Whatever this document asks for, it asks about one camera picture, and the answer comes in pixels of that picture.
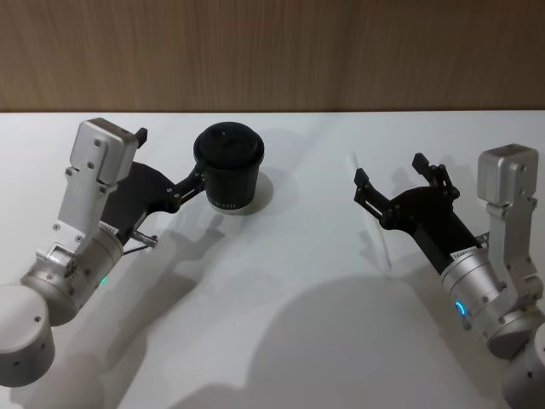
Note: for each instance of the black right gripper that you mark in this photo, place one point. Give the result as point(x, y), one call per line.
point(434, 221)

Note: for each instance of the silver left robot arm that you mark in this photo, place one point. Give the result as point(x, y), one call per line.
point(85, 264)

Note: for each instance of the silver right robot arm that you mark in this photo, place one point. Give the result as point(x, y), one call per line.
point(477, 277)

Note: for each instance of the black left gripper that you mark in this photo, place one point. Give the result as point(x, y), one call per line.
point(145, 191)

